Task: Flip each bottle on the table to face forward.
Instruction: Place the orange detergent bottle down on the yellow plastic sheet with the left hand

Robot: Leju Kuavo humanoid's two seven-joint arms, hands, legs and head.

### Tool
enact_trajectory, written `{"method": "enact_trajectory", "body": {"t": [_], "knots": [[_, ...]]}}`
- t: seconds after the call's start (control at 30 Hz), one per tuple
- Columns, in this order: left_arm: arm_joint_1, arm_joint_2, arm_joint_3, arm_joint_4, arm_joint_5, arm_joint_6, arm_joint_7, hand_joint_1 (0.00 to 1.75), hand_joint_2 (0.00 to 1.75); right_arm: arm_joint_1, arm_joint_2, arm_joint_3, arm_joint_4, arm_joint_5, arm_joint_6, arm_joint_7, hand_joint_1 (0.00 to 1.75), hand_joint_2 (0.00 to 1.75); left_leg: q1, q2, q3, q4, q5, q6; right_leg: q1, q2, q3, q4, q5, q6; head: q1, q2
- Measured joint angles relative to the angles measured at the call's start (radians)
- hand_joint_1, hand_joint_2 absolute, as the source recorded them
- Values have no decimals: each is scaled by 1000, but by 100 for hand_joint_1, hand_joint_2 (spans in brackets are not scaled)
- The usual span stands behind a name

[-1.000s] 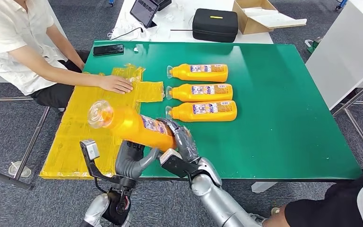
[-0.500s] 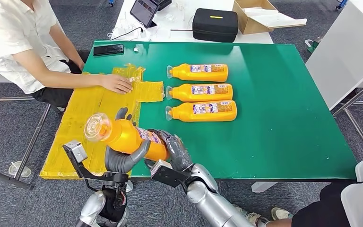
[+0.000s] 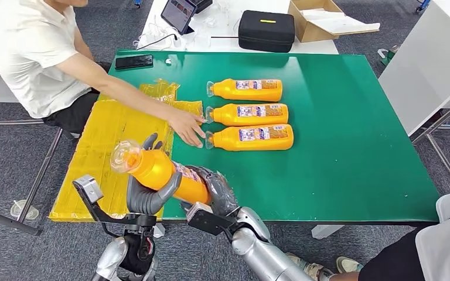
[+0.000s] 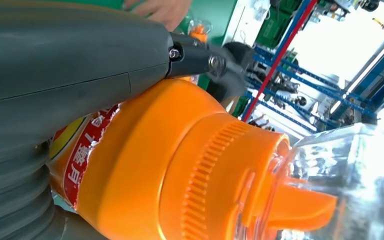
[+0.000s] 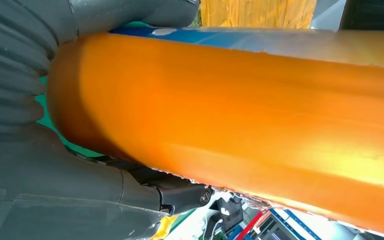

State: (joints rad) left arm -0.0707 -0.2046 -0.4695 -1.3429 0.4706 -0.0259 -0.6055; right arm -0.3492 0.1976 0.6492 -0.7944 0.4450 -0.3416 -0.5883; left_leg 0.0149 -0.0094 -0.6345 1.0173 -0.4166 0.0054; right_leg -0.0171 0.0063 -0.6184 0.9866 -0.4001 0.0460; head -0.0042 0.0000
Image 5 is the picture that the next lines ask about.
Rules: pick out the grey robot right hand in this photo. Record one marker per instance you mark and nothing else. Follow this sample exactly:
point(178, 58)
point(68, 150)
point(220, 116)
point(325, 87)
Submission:
point(62, 198)

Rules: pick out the yellow taped board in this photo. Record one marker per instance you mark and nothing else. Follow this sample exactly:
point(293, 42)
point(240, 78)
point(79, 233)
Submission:
point(258, 13)

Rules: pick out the blue metal shelf rack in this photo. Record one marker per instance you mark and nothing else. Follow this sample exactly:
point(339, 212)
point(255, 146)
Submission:
point(288, 225)

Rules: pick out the black tablet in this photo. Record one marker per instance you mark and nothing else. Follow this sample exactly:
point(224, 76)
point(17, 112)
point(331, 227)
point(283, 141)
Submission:
point(231, 215)

